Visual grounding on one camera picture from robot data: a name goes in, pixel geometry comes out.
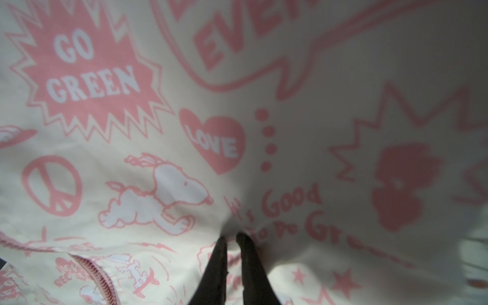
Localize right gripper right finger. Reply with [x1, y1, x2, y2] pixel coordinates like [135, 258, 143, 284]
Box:
[236, 232, 280, 305]

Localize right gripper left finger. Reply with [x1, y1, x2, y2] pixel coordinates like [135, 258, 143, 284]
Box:
[188, 236, 227, 305]

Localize pink patterned hooded jacket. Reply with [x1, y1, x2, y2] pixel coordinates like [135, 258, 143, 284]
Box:
[1, 1, 487, 304]

